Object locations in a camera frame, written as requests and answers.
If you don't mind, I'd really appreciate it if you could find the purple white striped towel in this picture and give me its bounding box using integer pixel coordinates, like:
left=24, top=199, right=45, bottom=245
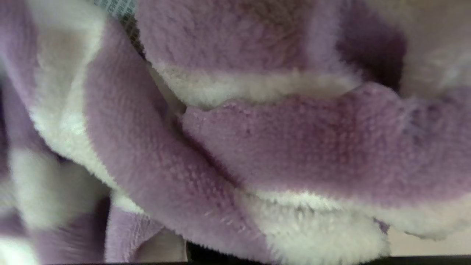
left=0, top=0, right=471, bottom=265

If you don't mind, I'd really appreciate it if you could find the printed paper packet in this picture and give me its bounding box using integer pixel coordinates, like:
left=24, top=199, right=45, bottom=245
left=94, top=0, right=146, bottom=56

